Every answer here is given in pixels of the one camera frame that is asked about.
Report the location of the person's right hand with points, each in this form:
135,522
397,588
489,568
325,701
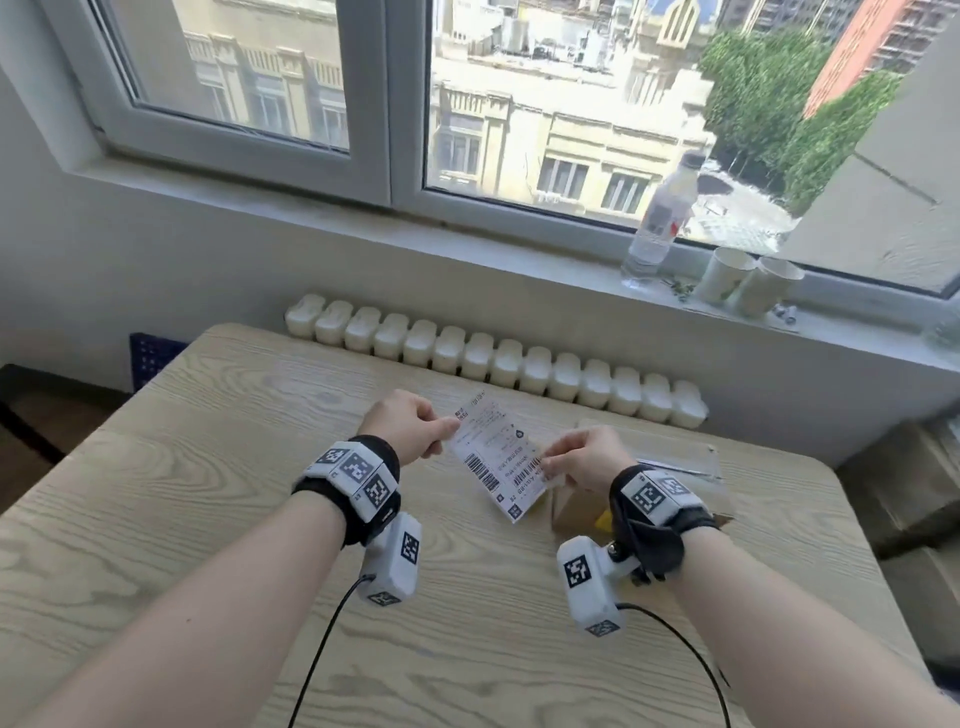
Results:
589,457

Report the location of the person's left hand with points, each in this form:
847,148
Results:
401,424

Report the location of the person's left fingers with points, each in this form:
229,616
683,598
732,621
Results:
442,431

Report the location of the person's right fingers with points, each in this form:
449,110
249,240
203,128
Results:
559,459

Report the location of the white barcode shipping label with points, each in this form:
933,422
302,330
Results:
501,457

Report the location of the person's right forearm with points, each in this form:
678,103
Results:
787,630

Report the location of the person's left forearm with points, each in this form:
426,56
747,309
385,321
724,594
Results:
180,607

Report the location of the brown cardboard box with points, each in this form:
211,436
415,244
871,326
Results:
577,510

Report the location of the white radiator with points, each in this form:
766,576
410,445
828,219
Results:
495,360

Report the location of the clear plastic bag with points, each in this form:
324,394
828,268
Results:
675,454

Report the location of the white paper cup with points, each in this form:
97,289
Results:
721,276
765,289

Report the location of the clear plastic water bottle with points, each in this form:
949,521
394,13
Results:
660,221

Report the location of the small white bottle cap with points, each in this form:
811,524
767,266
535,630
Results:
785,315

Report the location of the blue perforated crate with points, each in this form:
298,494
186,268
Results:
154,358

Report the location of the left wrist camera with markers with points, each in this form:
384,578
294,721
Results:
371,499

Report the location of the wrist camera with markers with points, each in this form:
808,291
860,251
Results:
630,540
371,499

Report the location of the right wrist camera with markers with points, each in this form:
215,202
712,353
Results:
630,540

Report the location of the white window frame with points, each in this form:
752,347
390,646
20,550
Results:
390,150

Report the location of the black furniture frame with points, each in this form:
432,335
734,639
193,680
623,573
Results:
30,420

